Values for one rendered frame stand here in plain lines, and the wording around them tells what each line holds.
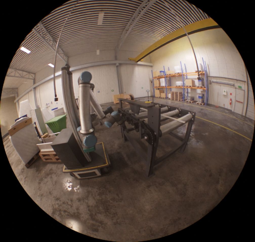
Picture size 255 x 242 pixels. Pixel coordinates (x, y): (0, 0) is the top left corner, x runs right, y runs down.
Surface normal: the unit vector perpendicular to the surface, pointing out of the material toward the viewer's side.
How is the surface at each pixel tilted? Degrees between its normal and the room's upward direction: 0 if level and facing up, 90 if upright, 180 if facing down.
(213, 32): 90
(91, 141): 95
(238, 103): 90
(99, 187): 0
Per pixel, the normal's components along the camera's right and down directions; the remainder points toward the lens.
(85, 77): 0.72, 0.00
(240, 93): -0.93, 0.20
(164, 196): -0.11, -0.95
